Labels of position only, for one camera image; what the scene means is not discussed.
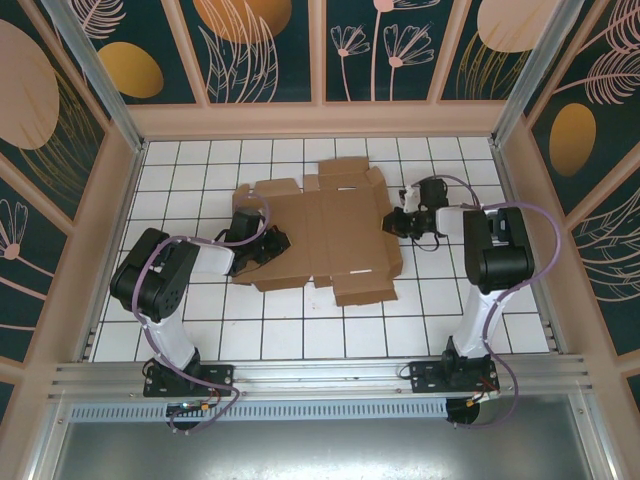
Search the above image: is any brown cardboard box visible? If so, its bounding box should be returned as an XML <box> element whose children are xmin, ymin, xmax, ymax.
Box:
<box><xmin>232</xmin><ymin>156</ymin><xmax>405</xmax><ymax>307</ymax></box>

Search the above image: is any grey metal sheet panel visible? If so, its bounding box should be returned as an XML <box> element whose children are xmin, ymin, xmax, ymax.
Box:
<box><xmin>29</xmin><ymin>394</ymin><xmax>617</xmax><ymax>480</ymax></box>

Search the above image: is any aluminium table side rail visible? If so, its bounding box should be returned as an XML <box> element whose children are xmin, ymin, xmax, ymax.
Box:
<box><xmin>491</xmin><ymin>141</ymin><xmax>570</xmax><ymax>357</ymax></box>
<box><xmin>79</xmin><ymin>141</ymin><xmax>147</xmax><ymax>362</ymax></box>

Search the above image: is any long aluminium base rail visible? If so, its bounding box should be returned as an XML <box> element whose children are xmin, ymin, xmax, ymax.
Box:
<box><xmin>49</xmin><ymin>353</ymin><xmax>595</xmax><ymax>402</ymax></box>

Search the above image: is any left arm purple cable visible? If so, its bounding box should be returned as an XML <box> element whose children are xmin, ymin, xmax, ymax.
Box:
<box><xmin>130</xmin><ymin>193</ymin><xmax>274</xmax><ymax>437</ymax></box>

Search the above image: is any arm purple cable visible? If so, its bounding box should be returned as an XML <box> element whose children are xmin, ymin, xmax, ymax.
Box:
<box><xmin>439</xmin><ymin>174</ymin><xmax>561</xmax><ymax>431</ymax></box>
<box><xmin>130</xmin><ymin>193</ymin><xmax>274</xmax><ymax>437</ymax></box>

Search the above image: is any slotted grey cable duct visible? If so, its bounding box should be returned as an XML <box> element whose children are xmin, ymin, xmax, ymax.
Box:
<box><xmin>69</xmin><ymin>398</ymin><xmax>450</xmax><ymax>424</ymax></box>

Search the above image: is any aluminium frame post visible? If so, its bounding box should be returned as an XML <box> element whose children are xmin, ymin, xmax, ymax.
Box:
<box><xmin>42</xmin><ymin>0</ymin><xmax>147</xmax><ymax>154</ymax></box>
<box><xmin>489</xmin><ymin>0</ymin><xmax>576</xmax><ymax>147</ymax></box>

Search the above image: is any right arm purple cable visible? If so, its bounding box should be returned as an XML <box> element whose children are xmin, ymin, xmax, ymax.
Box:
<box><xmin>439</xmin><ymin>174</ymin><xmax>561</xmax><ymax>431</ymax></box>

